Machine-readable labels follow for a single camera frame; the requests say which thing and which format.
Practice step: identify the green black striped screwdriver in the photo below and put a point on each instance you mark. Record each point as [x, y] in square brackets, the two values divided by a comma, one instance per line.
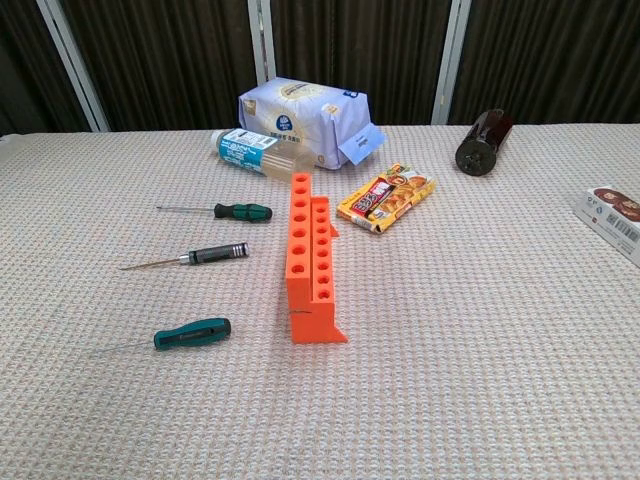
[245, 212]

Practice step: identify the orange test tube rack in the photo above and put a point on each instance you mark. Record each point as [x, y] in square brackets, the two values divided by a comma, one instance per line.
[305, 320]

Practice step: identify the yellow curry box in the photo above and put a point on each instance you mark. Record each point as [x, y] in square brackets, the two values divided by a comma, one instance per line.
[385, 197]

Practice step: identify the clear bottle with blue label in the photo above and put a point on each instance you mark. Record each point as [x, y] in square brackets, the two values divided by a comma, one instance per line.
[245, 147]

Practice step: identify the lavender soft package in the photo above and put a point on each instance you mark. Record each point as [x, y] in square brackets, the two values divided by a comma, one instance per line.
[300, 110]

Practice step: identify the beige woven table cloth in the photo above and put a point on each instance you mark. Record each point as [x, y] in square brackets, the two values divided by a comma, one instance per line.
[450, 350]

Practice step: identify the brown glass bottle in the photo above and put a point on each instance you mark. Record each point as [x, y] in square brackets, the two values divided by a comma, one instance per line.
[477, 150]

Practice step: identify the dark pleated curtain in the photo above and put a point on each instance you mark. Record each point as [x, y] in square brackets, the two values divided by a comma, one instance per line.
[25, 60]
[360, 45]
[165, 60]
[550, 55]

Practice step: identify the long white cookie box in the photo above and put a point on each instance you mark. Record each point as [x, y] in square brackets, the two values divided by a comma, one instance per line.
[610, 215]

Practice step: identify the white metal frame post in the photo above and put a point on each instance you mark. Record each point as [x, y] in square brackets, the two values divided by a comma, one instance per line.
[262, 40]
[451, 60]
[72, 65]

